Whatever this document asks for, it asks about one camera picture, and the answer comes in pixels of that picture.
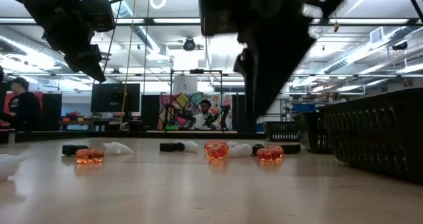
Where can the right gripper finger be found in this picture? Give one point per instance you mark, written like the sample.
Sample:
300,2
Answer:
245,62
274,72

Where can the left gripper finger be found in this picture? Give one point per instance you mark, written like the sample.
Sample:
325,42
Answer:
86,60
96,76

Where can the black slotted plastic basket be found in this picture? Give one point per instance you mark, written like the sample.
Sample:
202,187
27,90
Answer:
373,134
314,131
281,131

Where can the black background robot arm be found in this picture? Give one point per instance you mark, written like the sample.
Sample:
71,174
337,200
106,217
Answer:
223,113

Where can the black monitor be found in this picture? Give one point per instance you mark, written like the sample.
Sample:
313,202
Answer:
115,97

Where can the metal shelf rack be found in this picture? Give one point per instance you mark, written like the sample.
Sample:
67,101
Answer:
285,110

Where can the colourful toy pile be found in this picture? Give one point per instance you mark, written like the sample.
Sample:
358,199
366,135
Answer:
72,115

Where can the blue storage bin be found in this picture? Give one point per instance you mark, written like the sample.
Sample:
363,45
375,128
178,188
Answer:
304,107

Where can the wooden bench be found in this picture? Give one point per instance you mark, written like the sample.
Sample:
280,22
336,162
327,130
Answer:
86,121

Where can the tall black panel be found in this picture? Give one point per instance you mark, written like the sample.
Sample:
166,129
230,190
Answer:
53,111
150,111
239,113

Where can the person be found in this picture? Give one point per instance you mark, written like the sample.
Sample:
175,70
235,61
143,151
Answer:
24,108
203,116

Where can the white ghost figurine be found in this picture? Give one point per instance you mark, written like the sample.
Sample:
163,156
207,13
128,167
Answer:
10,166
243,150
191,146
233,144
117,148

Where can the black skull-faced figurine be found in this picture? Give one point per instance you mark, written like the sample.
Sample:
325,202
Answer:
256,148
292,148
171,147
74,149

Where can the colourful mural panel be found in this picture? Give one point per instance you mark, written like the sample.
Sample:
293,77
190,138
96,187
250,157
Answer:
178,101

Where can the orange translucent pumpkin figurine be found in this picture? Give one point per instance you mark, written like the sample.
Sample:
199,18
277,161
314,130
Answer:
216,151
214,141
270,154
89,155

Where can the black overhead rig beam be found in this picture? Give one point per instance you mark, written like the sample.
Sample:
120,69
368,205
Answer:
172,24

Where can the green object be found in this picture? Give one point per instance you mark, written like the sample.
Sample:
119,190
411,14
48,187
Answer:
172,128

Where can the white air vent grille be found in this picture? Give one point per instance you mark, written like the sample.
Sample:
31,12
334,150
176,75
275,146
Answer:
376,35

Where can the black ceiling projector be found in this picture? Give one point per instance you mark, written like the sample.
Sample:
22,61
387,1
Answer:
400,46

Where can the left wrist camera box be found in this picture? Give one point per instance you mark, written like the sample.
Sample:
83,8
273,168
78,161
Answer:
99,16

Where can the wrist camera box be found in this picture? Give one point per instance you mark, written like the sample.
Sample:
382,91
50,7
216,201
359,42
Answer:
221,9
99,16

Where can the black metal stand frame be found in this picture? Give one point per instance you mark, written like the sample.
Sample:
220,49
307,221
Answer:
196,71

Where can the long black ceiling rail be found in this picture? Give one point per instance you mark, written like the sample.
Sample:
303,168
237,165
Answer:
330,75

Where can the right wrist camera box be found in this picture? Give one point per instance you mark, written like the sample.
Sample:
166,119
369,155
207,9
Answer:
221,9

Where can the round black ceiling camera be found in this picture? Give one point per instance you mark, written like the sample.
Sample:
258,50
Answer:
189,44

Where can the silver ventilation duct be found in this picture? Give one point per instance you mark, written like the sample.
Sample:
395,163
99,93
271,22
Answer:
142,35
363,50

